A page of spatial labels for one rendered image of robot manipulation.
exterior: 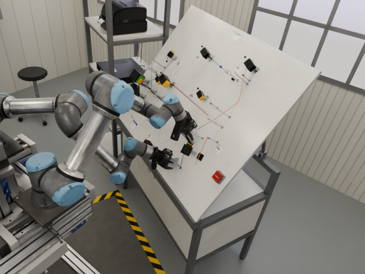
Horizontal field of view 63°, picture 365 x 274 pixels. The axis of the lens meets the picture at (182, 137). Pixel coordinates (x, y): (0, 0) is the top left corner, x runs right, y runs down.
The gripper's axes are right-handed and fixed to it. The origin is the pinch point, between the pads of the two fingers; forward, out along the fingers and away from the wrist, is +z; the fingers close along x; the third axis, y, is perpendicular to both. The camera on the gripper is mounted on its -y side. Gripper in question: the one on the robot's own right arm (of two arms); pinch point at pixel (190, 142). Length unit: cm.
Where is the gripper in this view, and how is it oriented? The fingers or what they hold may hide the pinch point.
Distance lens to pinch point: 176.5
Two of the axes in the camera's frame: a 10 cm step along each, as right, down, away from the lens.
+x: -6.4, -3.6, 6.8
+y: 6.7, -6.9, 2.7
